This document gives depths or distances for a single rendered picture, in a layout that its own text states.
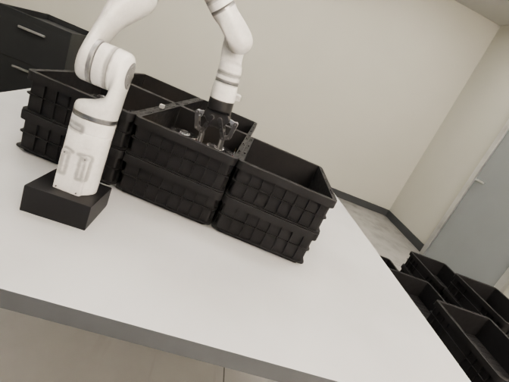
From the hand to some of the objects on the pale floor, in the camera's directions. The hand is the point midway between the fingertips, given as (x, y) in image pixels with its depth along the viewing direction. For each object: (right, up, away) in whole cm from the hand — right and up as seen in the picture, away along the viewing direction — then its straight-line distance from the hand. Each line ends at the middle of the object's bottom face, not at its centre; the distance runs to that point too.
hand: (210, 142), depth 107 cm
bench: (-37, -70, +48) cm, 92 cm away
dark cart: (-159, +25, +159) cm, 226 cm away
